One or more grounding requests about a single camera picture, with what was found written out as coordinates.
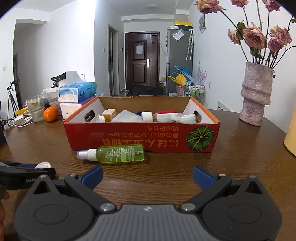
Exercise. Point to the blue folding rack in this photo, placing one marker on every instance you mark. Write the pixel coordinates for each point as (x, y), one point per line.
(182, 69)

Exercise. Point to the yellow box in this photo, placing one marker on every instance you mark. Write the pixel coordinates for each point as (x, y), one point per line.
(182, 24)

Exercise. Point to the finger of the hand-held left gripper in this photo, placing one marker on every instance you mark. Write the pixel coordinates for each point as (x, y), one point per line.
(25, 165)
(13, 177)

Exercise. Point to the red cardboard box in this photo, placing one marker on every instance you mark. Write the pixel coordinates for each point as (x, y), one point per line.
(138, 139)

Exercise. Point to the white charger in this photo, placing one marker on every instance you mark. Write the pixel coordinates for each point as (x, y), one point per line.
(19, 120)

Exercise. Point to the blue tissue pack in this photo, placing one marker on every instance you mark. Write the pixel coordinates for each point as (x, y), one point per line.
(78, 92)

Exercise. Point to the paper notice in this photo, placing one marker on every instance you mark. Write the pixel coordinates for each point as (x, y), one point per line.
(139, 49)

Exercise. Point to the clear plastic bag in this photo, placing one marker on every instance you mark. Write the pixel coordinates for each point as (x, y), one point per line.
(177, 34)

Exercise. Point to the white bottle cap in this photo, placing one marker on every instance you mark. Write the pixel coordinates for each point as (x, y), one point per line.
(43, 165)
(100, 118)

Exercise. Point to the ceiling lamp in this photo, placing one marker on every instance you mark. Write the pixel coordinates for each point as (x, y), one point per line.
(153, 7)

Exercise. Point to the white tissue pack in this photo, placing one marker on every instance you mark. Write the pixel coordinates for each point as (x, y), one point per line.
(69, 110)

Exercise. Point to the green spray bottle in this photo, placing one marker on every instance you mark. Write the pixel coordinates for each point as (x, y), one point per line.
(120, 153)

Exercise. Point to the white wall vent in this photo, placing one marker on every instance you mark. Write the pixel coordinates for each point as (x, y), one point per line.
(224, 106)

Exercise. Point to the clear food container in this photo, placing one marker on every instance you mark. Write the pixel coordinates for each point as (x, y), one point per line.
(53, 102)

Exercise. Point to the orange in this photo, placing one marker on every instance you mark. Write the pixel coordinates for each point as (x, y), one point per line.
(50, 114)

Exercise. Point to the dark brown entrance door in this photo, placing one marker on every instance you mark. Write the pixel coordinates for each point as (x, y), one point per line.
(138, 74)

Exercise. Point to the purple feather decoration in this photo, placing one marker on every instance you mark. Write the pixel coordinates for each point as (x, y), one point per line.
(200, 75)

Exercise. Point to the grey refrigerator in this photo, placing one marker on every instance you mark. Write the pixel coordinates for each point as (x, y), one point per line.
(175, 58)

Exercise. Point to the yellow packet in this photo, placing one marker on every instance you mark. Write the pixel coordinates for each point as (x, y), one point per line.
(20, 111)

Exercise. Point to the clear glass cup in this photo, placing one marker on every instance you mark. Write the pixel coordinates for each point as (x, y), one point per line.
(35, 111)

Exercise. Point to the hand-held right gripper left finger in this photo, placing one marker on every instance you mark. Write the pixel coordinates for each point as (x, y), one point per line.
(93, 176)

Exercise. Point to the black camera tripod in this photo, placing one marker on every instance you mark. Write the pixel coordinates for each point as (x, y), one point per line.
(10, 88)

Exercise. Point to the person's left hand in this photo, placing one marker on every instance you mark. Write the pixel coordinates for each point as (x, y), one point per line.
(5, 196)

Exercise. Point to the pink pot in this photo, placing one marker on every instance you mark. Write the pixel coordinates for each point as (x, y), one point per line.
(180, 90)

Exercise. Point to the dried pink roses bouquet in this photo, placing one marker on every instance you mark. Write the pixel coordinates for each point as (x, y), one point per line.
(254, 37)

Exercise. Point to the white folded umbrella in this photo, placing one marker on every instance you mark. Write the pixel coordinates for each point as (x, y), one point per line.
(190, 45)

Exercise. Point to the metal rack with bottles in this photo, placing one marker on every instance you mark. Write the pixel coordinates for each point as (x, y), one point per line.
(195, 91)

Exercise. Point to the grey interior door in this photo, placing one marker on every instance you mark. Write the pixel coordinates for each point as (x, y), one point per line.
(113, 62)

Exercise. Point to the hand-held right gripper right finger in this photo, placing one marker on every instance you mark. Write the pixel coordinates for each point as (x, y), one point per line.
(202, 177)

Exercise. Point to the pink ceramic vase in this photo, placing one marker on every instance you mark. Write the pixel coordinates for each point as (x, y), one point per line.
(255, 97)

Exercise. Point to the yellow watering can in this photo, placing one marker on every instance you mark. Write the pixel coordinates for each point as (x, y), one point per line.
(179, 80)

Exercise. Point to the wall poster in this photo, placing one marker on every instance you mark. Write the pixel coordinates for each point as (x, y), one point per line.
(202, 22)

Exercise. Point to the clear cotton swab box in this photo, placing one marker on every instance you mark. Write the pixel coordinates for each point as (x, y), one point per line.
(127, 117)

